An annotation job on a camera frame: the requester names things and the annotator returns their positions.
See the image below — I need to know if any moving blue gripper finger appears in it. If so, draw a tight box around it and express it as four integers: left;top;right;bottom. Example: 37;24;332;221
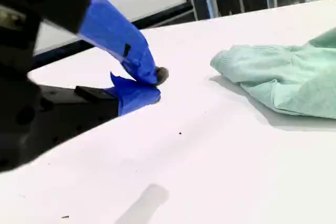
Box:
39;0;170;87

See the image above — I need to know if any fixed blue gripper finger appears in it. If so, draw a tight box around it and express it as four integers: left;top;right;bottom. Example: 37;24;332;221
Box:
39;71;162;154

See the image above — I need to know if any pale green T-shirt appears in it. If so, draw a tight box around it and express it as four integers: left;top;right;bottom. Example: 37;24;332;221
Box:
209;27;336;120

